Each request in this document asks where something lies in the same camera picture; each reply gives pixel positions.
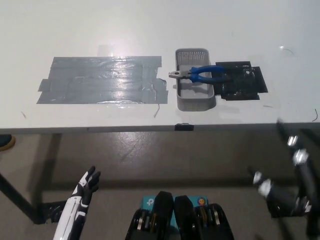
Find grey perforated plastic basket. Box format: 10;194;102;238
174;47;217;112

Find small black tape piece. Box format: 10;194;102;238
174;122;195;132

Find black table frame bar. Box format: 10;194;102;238
0;171;45;224

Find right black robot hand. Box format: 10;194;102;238
246;118;316;219

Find blue handled plier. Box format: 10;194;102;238
168;65;235;85

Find grey duct tape patch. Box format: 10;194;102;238
36;56;169;105

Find teal box on robot body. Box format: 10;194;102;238
141;194;209;226

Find round green yellow disc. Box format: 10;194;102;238
0;134;17;152

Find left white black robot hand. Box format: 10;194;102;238
52;165;101;240

